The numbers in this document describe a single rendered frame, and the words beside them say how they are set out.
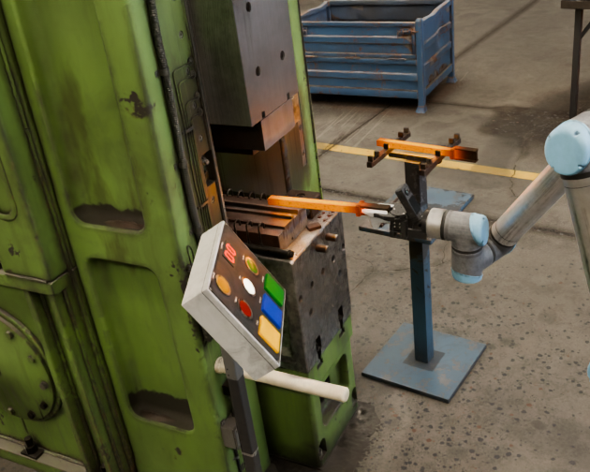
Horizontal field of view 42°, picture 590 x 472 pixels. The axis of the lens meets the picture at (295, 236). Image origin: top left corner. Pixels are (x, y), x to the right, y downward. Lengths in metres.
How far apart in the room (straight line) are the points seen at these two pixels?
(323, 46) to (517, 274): 2.99
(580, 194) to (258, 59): 0.94
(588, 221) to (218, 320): 0.91
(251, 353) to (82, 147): 0.84
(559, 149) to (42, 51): 1.39
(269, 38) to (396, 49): 3.80
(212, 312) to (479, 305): 2.12
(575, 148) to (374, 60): 4.32
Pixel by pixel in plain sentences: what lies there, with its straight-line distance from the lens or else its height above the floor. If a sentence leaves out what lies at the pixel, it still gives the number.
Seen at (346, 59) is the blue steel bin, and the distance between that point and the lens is 6.19.
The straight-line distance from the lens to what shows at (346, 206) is 2.36.
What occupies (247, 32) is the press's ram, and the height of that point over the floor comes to 1.62.
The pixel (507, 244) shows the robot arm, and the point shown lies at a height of 0.94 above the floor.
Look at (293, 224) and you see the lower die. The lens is 2.47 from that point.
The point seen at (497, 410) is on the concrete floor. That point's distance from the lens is 3.16.
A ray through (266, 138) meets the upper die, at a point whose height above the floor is 1.30.
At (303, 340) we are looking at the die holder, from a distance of 2.54.
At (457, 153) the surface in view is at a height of 1.01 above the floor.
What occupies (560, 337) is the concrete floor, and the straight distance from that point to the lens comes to 3.55.
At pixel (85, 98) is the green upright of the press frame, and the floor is 1.50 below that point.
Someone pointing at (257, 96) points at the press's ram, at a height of 1.44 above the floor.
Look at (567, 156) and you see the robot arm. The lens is 1.89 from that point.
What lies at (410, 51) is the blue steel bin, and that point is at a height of 0.47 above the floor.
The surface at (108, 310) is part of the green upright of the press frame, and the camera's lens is 2.59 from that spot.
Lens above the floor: 2.12
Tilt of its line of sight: 29 degrees down
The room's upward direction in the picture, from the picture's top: 8 degrees counter-clockwise
